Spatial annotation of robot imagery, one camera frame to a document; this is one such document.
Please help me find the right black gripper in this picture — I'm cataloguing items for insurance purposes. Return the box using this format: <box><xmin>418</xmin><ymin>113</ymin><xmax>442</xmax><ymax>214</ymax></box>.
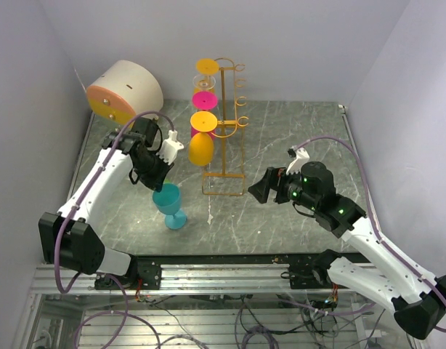
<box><xmin>248</xmin><ymin>164</ymin><xmax>319</xmax><ymax>211</ymax></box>

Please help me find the blue plastic wine glass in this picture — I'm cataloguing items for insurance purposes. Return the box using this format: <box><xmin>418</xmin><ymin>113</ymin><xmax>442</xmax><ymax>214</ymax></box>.
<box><xmin>152</xmin><ymin>183</ymin><xmax>187</xmax><ymax>230</ymax></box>

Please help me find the yellow wine glass back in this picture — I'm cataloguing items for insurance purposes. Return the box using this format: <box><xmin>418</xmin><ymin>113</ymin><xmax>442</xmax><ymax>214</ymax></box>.
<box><xmin>188</xmin><ymin>111</ymin><xmax>218</xmax><ymax>167</ymax></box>

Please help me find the yellow wine glass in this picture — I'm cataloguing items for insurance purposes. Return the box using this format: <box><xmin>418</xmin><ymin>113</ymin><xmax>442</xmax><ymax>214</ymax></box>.
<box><xmin>188</xmin><ymin>111</ymin><xmax>218</xmax><ymax>167</ymax></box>
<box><xmin>195</xmin><ymin>58</ymin><xmax>219</xmax><ymax>77</ymax></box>

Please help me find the pink plastic wine glass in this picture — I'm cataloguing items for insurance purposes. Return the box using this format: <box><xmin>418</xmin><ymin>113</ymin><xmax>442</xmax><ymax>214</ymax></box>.
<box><xmin>190</xmin><ymin>91</ymin><xmax>218</xmax><ymax>139</ymax></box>

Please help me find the clear wine glass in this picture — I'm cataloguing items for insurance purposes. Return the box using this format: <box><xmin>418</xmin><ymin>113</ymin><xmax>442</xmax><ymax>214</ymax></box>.
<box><xmin>192</xmin><ymin>74</ymin><xmax>216</xmax><ymax>93</ymax></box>

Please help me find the yellow wine glass front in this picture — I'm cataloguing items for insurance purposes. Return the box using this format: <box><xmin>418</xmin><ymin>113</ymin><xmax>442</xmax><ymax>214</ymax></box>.
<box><xmin>195</xmin><ymin>58</ymin><xmax>219</xmax><ymax>77</ymax></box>

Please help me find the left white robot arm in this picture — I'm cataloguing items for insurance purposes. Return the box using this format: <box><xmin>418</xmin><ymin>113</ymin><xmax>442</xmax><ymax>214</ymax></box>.
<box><xmin>38</xmin><ymin>118</ymin><xmax>184</xmax><ymax>289</ymax></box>

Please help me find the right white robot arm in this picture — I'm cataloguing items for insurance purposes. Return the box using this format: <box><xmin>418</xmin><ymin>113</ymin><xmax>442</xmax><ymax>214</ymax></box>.
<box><xmin>248</xmin><ymin>161</ymin><xmax>446</xmax><ymax>340</ymax></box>

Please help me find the white half-round box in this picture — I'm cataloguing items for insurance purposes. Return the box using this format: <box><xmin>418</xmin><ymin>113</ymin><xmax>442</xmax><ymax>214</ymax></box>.
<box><xmin>86</xmin><ymin>60</ymin><xmax>163</xmax><ymax>125</ymax></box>

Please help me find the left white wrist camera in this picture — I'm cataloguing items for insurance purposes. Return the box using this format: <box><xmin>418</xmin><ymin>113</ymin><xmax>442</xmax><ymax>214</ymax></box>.
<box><xmin>158</xmin><ymin>130</ymin><xmax>185</xmax><ymax>165</ymax></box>

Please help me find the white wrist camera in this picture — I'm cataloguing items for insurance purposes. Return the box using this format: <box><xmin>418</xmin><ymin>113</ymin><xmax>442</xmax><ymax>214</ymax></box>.
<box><xmin>158</xmin><ymin>130</ymin><xmax>185</xmax><ymax>165</ymax></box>
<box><xmin>286</xmin><ymin>147</ymin><xmax>309</xmax><ymax>175</ymax></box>

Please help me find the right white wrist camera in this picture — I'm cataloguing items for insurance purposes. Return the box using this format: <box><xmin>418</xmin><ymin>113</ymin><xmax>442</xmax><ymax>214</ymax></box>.
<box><xmin>286</xmin><ymin>147</ymin><xmax>309</xmax><ymax>175</ymax></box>

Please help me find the gold wire glass rack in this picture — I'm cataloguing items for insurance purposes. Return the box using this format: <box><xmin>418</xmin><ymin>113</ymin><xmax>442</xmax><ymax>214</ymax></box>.
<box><xmin>202</xmin><ymin>57</ymin><xmax>248</xmax><ymax>196</ymax></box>

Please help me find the aluminium mounting rail frame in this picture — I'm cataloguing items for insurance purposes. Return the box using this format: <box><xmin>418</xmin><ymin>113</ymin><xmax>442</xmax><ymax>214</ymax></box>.
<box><xmin>30</xmin><ymin>253</ymin><xmax>390</xmax><ymax>296</ymax></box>

